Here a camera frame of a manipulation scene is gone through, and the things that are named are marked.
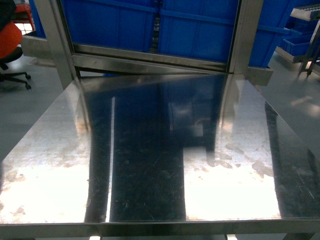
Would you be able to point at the blue plastic bin right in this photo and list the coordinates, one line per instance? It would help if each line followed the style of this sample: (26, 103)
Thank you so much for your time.
(271, 28)

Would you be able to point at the stainless steel rack frame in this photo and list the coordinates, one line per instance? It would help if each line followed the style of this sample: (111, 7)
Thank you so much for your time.
(70, 58)

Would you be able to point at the blue plastic bin middle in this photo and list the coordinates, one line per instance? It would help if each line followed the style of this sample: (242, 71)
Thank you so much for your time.
(197, 29)

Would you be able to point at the blue plastic bin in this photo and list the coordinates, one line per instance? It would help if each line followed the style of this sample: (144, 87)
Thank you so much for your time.
(121, 24)
(271, 28)
(197, 29)

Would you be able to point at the small blue tray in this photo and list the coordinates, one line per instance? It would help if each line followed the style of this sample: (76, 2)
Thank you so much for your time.
(296, 43)

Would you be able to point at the blue plastic bin left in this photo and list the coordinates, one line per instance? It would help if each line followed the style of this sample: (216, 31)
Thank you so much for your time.
(121, 24)

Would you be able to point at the stainless steel table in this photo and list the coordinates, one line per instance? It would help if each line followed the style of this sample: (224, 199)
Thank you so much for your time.
(172, 155)

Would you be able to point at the grey side shelf rack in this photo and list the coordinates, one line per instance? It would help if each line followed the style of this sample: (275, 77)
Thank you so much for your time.
(310, 62)

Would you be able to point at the black office chair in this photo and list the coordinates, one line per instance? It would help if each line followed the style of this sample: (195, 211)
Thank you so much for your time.
(10, 35)

